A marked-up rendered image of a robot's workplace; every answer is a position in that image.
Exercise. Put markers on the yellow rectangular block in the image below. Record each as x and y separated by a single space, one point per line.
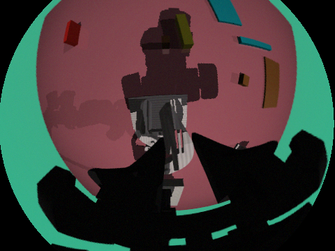
184 31

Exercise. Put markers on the teal flat rectangular plate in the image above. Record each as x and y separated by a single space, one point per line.
225 11

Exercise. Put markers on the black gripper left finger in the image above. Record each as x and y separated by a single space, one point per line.
144 177

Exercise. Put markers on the brown flat square plate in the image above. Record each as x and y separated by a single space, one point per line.
272 71

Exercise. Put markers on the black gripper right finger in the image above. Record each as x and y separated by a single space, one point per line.
224 166

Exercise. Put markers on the teal flat bar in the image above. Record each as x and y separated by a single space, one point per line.
253 43

